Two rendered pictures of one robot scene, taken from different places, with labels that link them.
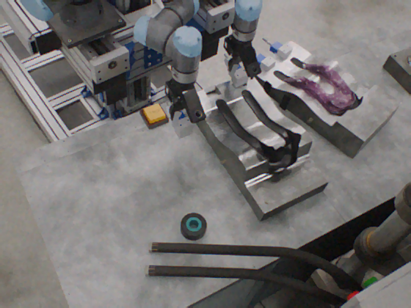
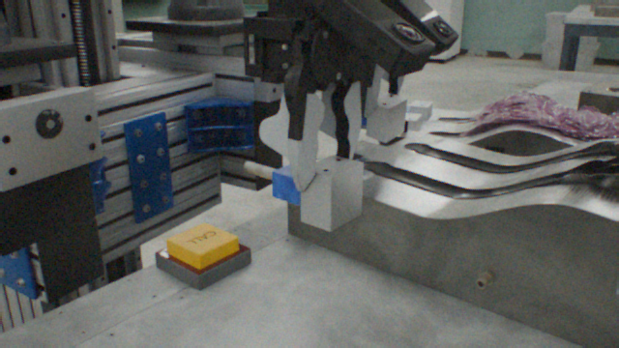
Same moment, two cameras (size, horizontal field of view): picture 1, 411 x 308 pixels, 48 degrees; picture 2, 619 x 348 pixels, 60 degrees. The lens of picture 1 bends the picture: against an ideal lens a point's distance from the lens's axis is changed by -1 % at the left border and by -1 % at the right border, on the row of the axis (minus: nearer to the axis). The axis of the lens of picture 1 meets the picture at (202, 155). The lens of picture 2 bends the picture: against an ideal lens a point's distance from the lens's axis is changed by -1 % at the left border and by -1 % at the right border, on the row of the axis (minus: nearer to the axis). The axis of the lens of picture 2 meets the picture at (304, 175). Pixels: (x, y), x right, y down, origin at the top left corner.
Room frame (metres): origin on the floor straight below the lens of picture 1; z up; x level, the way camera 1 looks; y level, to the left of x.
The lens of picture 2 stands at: (0.44, 0.21, 1.13)
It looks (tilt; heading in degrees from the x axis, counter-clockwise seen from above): 21 degrees down; 347
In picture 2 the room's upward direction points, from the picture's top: straight up
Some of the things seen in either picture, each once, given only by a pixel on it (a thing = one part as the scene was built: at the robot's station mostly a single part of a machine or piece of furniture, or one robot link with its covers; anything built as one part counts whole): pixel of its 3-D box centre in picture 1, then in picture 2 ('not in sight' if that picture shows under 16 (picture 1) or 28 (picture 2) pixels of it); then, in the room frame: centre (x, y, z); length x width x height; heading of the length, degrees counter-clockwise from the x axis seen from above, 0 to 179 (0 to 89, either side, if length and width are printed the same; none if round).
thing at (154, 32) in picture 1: (158, 31); not in sight; (0.97, 0.18, 1.25); 0.11 x 0.11 x 0.08; 68
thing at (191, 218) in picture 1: (193, 226); not in sight; (0.61, -0.01, 0.82); 0.08 x 0.08 x 0.04
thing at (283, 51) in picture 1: (274, 47); (397, 114); (1.43, -0.21, 0.86); 0.13 x 0.05 x 0.05; 54
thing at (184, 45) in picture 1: (186, 49); not in sight; (0.92, 0.09, 1.25); 0.09 x 0.08 x 0.11; 68
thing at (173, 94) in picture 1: (182, 87); (306, 14); (0.92, 0.09, 1.09); 0.09 x 0.08 x 0.12; 37
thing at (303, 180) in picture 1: (256, 138); (518, 205); (0.95, -0.17, 0.87); 0.50 x 0.26 x 0.14; 37
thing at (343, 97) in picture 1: (324, 83); (543, 112); (1.23, -0.40, 0.90); 0.26 x 0.18 x 0.08; 54
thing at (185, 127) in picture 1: (177, 116); (293, 180); (0.93, 0.10, 0.93); 0.13 x 0.05 x 0.05; 37
